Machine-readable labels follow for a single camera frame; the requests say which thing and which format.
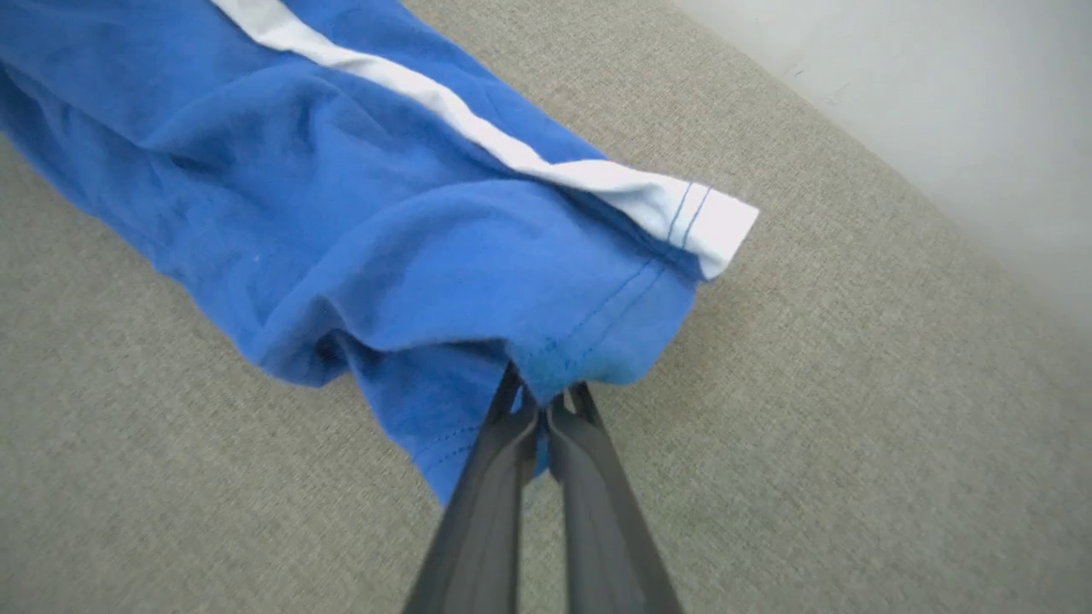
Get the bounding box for grey fabric sofa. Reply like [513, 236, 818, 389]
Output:
[0, 0, 1092, 614]

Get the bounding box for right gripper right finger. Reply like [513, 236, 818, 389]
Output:
[546, 381, 685, 614]

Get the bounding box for blue shorts with white stripe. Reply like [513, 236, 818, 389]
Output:
[0, 0, 761, 506]

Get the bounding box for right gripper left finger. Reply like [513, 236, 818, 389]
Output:
[399, 362, 543, 614]

